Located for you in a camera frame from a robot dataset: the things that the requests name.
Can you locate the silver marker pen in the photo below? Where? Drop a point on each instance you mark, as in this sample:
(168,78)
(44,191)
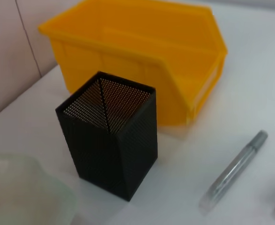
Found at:
(233,171)

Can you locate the black mesh pen holder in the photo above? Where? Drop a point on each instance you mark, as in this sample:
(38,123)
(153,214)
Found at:
(109,159)

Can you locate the yellow plastic bin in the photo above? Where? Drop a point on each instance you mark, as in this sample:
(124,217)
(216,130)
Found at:
(128,42)

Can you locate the pale green glass fruit plate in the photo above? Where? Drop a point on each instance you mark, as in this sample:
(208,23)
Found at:
(22,187)

